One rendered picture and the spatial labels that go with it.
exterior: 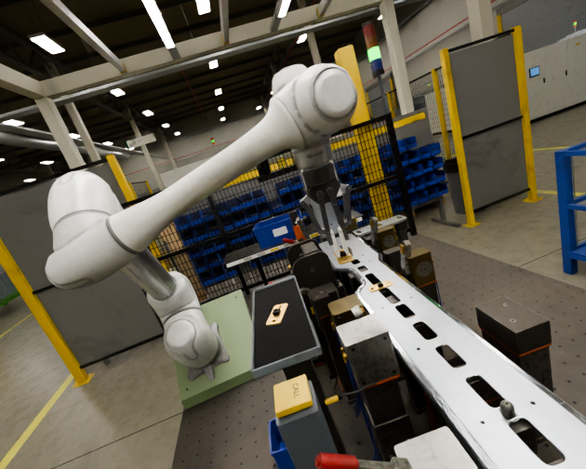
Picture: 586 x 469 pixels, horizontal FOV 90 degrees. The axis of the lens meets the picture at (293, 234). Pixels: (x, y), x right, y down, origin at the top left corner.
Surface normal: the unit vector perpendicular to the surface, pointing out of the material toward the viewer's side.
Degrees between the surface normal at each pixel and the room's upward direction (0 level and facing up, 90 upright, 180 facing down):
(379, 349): 90
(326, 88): 93
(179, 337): 48
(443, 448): 0
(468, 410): 0
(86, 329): 90
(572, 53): 90
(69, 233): 54
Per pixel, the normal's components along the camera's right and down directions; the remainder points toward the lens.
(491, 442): -0.31, -0.91
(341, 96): 0.30, 0.17
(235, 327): -0.07, -0.55
